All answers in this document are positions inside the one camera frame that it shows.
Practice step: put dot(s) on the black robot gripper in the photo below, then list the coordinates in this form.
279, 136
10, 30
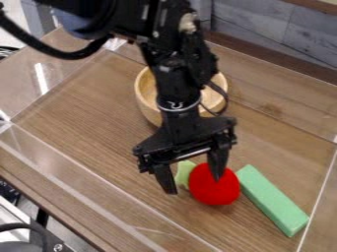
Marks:
186, 134

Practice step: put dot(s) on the red plush fruit green leaf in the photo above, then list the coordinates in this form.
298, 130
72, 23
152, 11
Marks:
211, 192

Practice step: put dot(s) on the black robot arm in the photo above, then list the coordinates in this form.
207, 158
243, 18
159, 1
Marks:
166, 30

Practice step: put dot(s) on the wooden bowl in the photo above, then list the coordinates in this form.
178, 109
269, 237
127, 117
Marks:
212, 101

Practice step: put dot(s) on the green rectangular block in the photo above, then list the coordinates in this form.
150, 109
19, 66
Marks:
271, 201

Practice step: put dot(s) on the black equipment lower left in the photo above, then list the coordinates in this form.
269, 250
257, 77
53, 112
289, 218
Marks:
24, 234

